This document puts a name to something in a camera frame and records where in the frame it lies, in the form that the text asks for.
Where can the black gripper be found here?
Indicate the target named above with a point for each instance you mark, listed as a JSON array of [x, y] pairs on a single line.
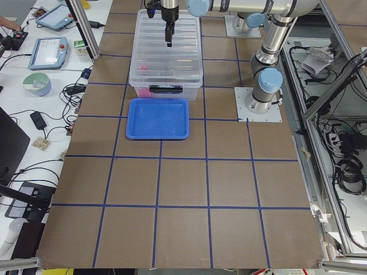
[[169, 16]]

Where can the clear plastic box lid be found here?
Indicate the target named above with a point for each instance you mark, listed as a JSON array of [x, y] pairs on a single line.
[[155, 63]]

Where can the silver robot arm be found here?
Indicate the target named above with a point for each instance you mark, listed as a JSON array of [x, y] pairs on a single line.
[[245, 22], [268, 80]]

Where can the clear plastic storage box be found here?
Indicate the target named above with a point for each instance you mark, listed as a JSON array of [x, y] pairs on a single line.
[[190, 86]]

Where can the red block in box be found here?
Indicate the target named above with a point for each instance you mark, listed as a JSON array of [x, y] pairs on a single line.
[[144, 92]]

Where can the black power adapter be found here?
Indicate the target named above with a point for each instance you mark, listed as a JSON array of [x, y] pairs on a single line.
[[96, 24], [38, 120]]

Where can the blue plastic tray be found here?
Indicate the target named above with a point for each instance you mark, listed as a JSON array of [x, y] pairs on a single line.
[[158, 119]]

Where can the green white carton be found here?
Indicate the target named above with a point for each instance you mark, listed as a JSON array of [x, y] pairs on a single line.
[[80, 48]]

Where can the blue teach pendant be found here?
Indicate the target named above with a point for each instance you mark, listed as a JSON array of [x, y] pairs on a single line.
[[48, 53], [56, 19]]

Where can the green round bowl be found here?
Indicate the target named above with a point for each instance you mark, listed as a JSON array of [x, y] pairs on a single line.
[[37, 84]]

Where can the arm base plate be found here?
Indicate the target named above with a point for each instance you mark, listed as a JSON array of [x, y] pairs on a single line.
[[250, 110], [232, 32]]

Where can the black box latch handle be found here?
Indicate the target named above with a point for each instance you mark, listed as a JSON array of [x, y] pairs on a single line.
[[175, 89]]

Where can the aluminium frame post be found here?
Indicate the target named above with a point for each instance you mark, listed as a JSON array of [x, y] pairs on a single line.
[[77, 11]]

